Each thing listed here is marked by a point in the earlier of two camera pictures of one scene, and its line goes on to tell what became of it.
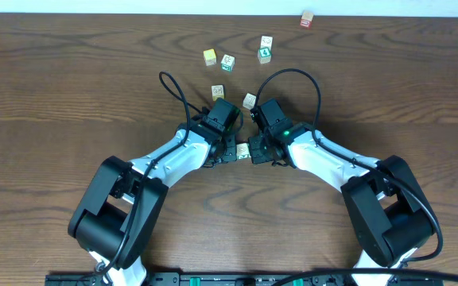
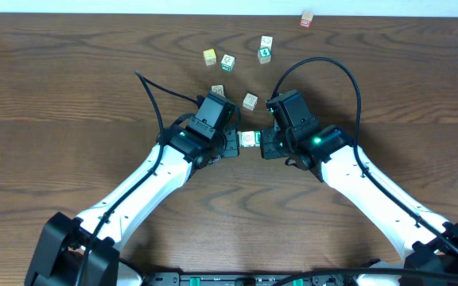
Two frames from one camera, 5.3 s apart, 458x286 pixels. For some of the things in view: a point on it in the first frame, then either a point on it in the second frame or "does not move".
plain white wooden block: (249, 101) does not move
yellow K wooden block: (217, 91) does not move
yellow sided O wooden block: (242, 151) → (246, 138)
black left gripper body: (229, 148) does not move
